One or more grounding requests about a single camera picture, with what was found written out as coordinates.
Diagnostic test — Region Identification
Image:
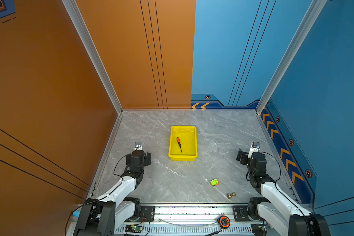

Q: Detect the red handled screwdriver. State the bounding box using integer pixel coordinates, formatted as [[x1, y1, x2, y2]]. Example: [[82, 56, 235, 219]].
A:
[[176, 137, 183, 153]]

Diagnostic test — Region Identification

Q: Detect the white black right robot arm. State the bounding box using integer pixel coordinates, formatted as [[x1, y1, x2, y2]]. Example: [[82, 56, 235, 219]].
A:
[[237, 149, 331, 236]]

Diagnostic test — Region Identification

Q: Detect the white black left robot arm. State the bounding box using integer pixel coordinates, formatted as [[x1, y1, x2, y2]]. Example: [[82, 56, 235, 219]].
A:
[[73, 149, 151, 236]]

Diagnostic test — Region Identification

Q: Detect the yellow plastic bin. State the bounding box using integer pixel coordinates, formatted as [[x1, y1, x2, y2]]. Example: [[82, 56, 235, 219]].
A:
[[168, 126, 198, 161]]

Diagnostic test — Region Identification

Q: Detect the green yellow small block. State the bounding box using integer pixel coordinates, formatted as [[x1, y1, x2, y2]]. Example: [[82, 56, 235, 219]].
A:
[[210, 179, 219, 187]]

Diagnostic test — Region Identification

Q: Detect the small brass fitting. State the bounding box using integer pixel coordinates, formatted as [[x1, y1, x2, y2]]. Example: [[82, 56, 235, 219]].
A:
[[227, 192, 237, 199]]

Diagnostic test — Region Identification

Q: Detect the right small circuit board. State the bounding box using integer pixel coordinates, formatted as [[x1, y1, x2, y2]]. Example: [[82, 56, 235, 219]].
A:
[[251, 224, 267, 236]]

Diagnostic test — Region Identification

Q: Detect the orange black tape measure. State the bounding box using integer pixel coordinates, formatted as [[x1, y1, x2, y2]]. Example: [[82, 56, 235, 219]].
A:
[[217, 215, 230, 229]]

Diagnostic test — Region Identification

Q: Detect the green circuit board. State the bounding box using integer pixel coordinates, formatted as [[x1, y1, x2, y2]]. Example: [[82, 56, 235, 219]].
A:
[[124, 225, 144, 235]]

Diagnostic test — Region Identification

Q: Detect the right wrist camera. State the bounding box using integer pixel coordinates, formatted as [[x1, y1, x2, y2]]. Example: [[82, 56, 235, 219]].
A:
[[248, 141, 260, 158]]

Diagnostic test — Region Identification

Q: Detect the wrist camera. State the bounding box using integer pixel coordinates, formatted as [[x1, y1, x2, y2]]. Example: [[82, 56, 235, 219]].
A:
[[248, 141, 260, 158], [134, 142, 143, 150]]

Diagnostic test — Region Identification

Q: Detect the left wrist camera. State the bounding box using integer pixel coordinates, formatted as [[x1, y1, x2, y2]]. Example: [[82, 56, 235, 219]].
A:
[[134, 142, 143, 150]]

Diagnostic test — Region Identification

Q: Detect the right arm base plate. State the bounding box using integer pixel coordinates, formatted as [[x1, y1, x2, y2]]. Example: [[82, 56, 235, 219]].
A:
[[232, 205, 263, 222]]

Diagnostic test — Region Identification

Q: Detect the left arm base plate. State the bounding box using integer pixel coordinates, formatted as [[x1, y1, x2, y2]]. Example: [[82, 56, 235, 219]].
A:
[[126, 206, 155, 222]]

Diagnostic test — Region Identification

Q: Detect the blue cylindrical handle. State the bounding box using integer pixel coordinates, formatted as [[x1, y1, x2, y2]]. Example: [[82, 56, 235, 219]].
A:
[[72, 210, 81, 218]]

